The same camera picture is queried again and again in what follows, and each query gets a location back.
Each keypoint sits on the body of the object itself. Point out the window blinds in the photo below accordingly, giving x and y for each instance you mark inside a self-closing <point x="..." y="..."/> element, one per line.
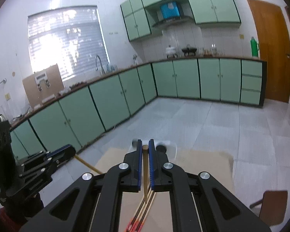
<point x="69" y="37"/>

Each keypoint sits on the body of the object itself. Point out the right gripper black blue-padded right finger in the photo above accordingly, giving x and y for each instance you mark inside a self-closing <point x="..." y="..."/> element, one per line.
<point x="198" y="201"/>

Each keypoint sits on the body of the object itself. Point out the brown cardboard box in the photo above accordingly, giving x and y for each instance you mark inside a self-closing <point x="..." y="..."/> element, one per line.
<point x="43" y="85"/>

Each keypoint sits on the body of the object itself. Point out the green thermos bottle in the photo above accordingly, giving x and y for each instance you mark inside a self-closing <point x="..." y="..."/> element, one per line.
<point x="254" y="47"/>

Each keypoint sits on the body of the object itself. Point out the brown wooden stool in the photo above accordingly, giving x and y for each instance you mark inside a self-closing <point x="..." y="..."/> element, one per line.
<point x="272" y="207"/>

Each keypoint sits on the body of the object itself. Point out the black red-handled chopstick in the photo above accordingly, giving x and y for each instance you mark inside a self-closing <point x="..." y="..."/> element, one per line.
<point x="131" y="225"/>

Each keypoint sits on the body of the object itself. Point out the chrome sink faucet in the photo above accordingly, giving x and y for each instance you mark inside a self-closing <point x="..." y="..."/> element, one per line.
<point x="98" y="64"/>

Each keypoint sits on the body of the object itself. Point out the white cooking pot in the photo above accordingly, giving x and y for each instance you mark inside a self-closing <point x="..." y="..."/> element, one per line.
<point x="171" y="52"/>

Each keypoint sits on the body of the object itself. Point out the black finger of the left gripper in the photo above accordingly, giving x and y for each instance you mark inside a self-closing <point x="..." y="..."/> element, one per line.
<point x="58" y="161"/>

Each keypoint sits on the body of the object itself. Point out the red-handled bamboo chopstick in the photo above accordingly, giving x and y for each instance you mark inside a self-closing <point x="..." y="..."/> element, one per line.
<point x="141" y="218"/>

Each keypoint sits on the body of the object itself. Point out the green lower kitchen cabinets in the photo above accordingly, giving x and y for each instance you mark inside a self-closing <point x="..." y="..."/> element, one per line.
<point x="84" y="113"/>

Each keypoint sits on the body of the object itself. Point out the black ladle spoon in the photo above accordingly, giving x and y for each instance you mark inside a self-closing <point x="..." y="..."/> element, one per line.
<point x="161" y="148"/>

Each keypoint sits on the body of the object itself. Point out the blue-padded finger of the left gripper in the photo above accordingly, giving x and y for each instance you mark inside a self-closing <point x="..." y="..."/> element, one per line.
<point x="66" y="152"/>

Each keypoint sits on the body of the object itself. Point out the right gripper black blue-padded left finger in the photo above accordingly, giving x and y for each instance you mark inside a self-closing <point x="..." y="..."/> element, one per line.
<point x="92" y="202"/>

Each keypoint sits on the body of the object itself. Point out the white twin utensil holder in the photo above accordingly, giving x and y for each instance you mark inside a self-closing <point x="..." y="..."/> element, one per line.
<point x="171" y="147"/>

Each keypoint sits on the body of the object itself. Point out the black range hood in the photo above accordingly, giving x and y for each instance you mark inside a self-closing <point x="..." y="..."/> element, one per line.
<point x="170" y="13"/>

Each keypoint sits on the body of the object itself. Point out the black wok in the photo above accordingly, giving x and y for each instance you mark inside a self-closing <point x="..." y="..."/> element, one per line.
<point x="189" y="51"/>

